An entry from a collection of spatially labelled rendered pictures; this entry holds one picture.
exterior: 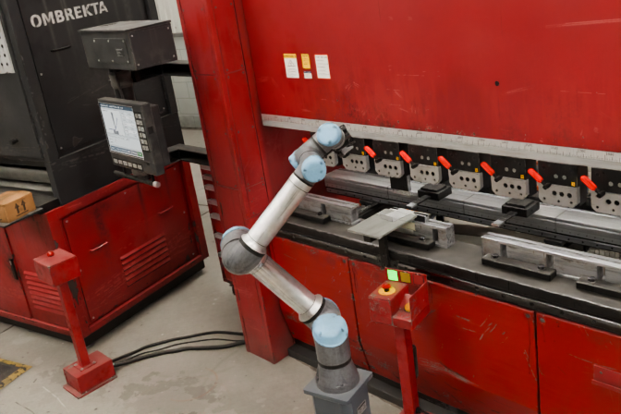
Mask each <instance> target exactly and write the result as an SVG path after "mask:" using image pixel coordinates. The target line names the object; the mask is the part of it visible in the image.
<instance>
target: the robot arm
mask: <svg viewBox="0 0 621 414"><path fill-rule="evenodd" d="M353 141H354V140H353V138H352V137H351V135H350V134H349V132H348V130H347V128H346V126H345V125H344V124H343V125H342V126H340V127H339V126H337V125H336V124H333V123H324V124H322V125H320V126H319V128H318V130H317V132H316V133H315V134H314V135H312V136H311V137H310V138H309V139H308V140H307V141H306V142H305V143H303V144H302V145H301V146H300V147H299V148H298V149H296V150H295V151H294V152H293V153H292V154H291V155H290V156H289V158H288V160H289V162H290V163H291V164H292V165H293V166H294V168H295V169H296V170H295V171H294V172H293V174H292V175H291V176H290V178H289V179H288V180H287V182H286V183H285V185H284V186H283V187H282V188H281V189H280V190H279V191H278V193H277V194H276V195H275V197H274V198H273V200H272V201H271V202H270V204H269V205H268V206H267V208H266V209H265V210H264V212H263V213H262V215H261V216H260V217H259V219H258V220H257V221H256V223H255V224H254V225H253V227H252V228H251V229H250V230H249V229H248V228H246V227H244V226H234V227H231V228H229V229H228V230H226V231H225V233H224V234H223V236H222V239H221V243H220V247H221V253H222V256H221V257H222V264H223V266H224V267H225V268H226V269H227V271H228V272H229V273H231V274H236V275H243V274H252V275H253V276H254V277H255V278H256V279H258V280H259V281H260V282H261V283H262V284H264V285H265V286H266V287H267V288H269V289H270V290H271V291H272V292H273V293H275V294H276V295H277V296H278V297H279V298H280V299H282V300H283V301H284V302H285V303H286V304H287V305H288V306H289V307H291V308H292V309H293V310H294V311H296V312H297V313H298V318H299V320H300V321H301V322H303V323H304V324H305V325H306V326H308V327H309V328H310V329H311V332H312V336H313V340H314V344H315V348H316V354H317V360H318V368H317V372H316V384H317V387H318V388H319V389H320V390H321V391H322V392H325V393H327V394H343V393H345V392H348V391H350V390H352V389H353V388H355V387H356V386H357V385H358V383H359V371H358V369H357V368H356V366H355V364H354V362H353V360H352V358H351V352H350V345H349V339H348V329H347V323H346V321H345V319H344V318H343V317H341V313H340V310H339V309H338V307H337V306H336V304H335V303H334V302H333V301H332V300H330V299H329V298H324V297H323V296H322V295H320V294H317V295H313V294H312V293H311V292H310V291H309V290H308V289H307V288H306V287H305V286H304V285H302V284H301V283H300V282H299V281H298V280H297V279H295V278H294V277H293V276H292V275H291V274H289V273H288V272H287V271H286V270H285V269H283V268H282V267H281V266H280V265H279V264H278V263H276V262H275V261H274V260H273V259H272V258H270V257H269V256H268V255H267V254H266V247H267V246H268V245H269V243H270V242H271V241H272V239H273V238H274V237H275V235H276V234H277V233H278V231H279V230H280V229H281V227H282V226H283V225H284V223H285V222H286V220H287V219H288V218H289V216H290V215H291V214H292V213H293V212H294V211H295V210H296V208H297V207H298V205H299V204H300V203H301V201H302V200H303V199H304V197H305V196H306V195H307V193H308V192H309V191H310V190H311V188H312V186H313V185H314V184H315V183H316V182H319V181H321V180H322V179H323V178H324V177H325V175H326V165H325V162H324V160H323V159H324V158H325V157H326V156H327V155H329V154H330V153H331V152H332V151H334V152H335V154H337V155H338V156H339V157H340V158H342V157H343V156H345V155H346V153H347V152H348V151H350V150H351V149H352V148H353V146H350V147H347V146H348V145H352V144H353V143H355V141H354V142H353ZM350 143H351V144H350Z"/></svg>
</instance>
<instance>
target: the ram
mask: <svg viewBox="0 0 621 414"><path fill-rule="evenodd" d="M242 5H243V11H244V17H245V21H246V27H247V33H248V38H249V44H250V53H251V59H252V64H253V70H254V76H255V80H256V86H257V92H258V97H259V103H260V108H261V113H262V114H263V115H271V116H288V117H296V118H305V119H313V120H322V121H330V122H339V123H348V124H356V125H364V126H373V127H381V128H398V129H406V130H415V131H423V132H431V133H440V134H449V135H458V136H466V137H474V138H483V139H491V140H508V141H516V142H525V143H533V144H541V145H550V146H558V147H567V148H576V149H584V150H593V151H601V152H617V153H621V0H242ZM284 54H296V59H297V65H298V76H299V78H288V77H287V75H286V65H285V59H284ZM301 54H308V55H309V59H310V68H303V65H302V59H301ZM314 55H328V63H329V69H330V76H331V79H318V77H317V70H316V64H315V57H314ZM304 71H311V77H312V79H305V78H304ZM348 132H349V134H350V135H351V137H358V138H365V139H373V140H386V141H393V142H401V143H408V144H416V145H423V146H431V147H438V148H446V149H453V150H460V151H468V152H481V153H489V154H496V155H503V156H511V157H518V158H526V159H533V160H541V161H548V162H556V163H562V164H576V165H584V166H591V167H599V168H606V169H614V170H621V163H619V162H612V161H604V160H596V159H588V158H580V157H573V156H564V155H557V154H549V153H541V152H526V151H518V150H510V149H502V148H494V147H487V146H479V145H471V144H463V143H455V142H447V141H439V140H425V139H416V138H409V137H401V136H393V135H385V134H377V133H370V132H361V131H354V130H349V131H348Z"/></svg>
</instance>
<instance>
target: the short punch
mask: <svg viewBox="0 0 621 414"><path fill-rule="evenodd" d="M390 184H391V189H393V192H394V193H399V194H405V195H409V196H410V192H411V186H410V177H409V175H408V176H406V177H400V178H396V177H390Z"/></svg>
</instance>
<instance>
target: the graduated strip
mask: <svg viewBox="0 0 621 414"><path fill-rule="evenodd" d="M262 120H268V121H275V122H284V123H291V124H300V125H307V126H315V127H319V126H320V125H322V124H324V123H333V124H336V125H337V126H339V127H340V126H342V125H343V124H344V125H345V126H346V128H347V130H354V131H361V132H370V133H377V134H385V135H393V136H401V137H409V138H416V139H425V140H439V141H447V142H455V143H463V144H471V145H479V146H487V147H494V148H502V149H510V150H518V151H526V152H541V153H549V154H557V155H564V156H573V157H580V158H588V159H596V160H604V161H612V162H619V163H621V153H617V152H601V151H593V150H584V149H576V148H567V147H558V146H550V145H541V144H533V143H525V142H516V141H508V140H491V139H483V138H474V137H466V136H458V135H449V134H440V133H431V132H423V131H415V130H406V129H398V128H381V127H373V126H364V125H356V124H348V123H339V122H330V121H322V120H313V119H305V118H296V117H288V116H271V115H263V114H262Z"/></svg>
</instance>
